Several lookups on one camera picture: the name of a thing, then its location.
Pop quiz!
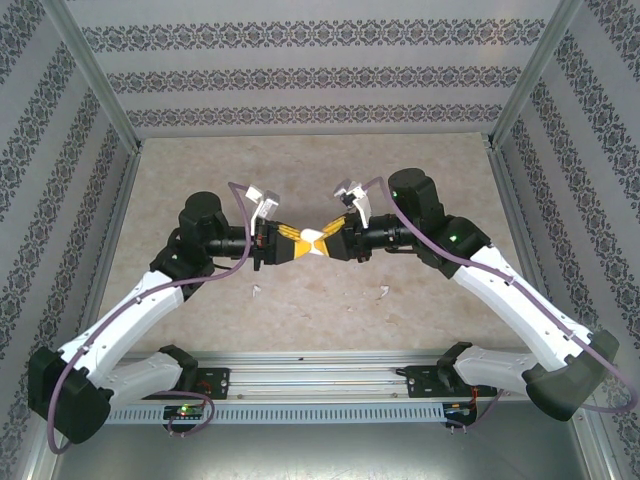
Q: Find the circuit board with green light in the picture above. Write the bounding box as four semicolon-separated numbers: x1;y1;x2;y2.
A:
164;404;207;421

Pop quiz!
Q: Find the aluminium side rail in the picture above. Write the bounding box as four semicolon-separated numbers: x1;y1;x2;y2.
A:
487;144;556;301
82;147;146;331

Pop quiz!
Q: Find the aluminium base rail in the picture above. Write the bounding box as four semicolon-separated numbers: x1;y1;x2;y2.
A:
117;349;531;402

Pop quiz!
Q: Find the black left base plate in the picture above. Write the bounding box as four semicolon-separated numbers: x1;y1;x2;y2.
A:
196;366;232;402

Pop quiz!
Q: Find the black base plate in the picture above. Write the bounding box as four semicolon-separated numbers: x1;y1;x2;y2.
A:
196;366;232;402
402;364;501;400

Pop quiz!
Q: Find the slotted grey cable duct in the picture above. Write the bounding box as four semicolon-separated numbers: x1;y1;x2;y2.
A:
107;402;447;426

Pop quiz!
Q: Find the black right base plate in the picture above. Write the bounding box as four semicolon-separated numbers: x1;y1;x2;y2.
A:
402;364;501;400

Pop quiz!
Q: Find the aluminium frame post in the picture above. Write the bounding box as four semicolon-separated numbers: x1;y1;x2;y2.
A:
42;0;144;151
487;0;594;149

